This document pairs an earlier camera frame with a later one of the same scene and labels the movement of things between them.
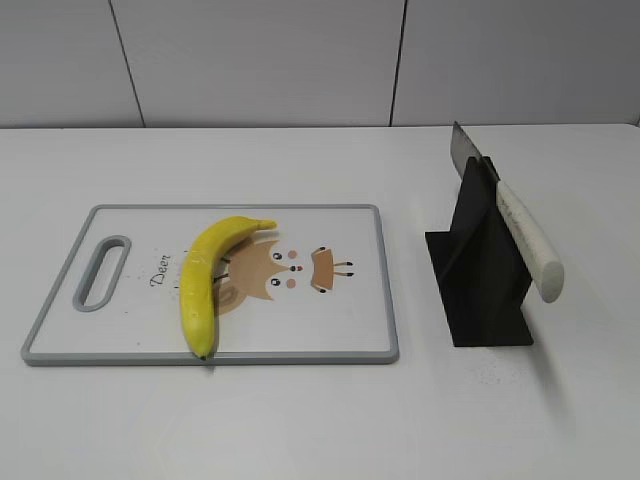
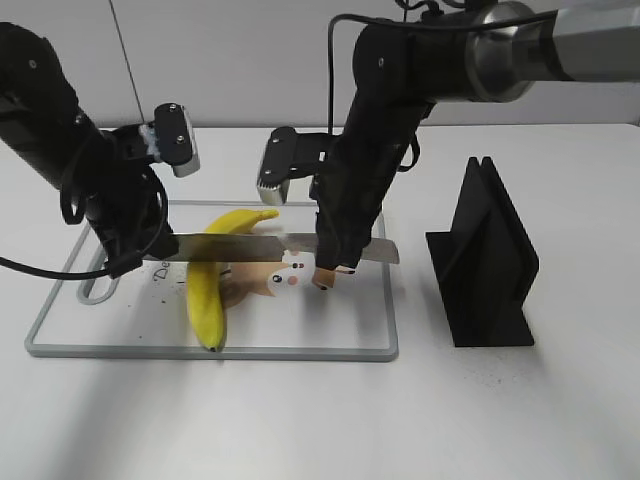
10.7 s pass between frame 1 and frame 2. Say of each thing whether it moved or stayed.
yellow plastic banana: moved
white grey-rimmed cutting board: stayed
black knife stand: stayed
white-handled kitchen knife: moved
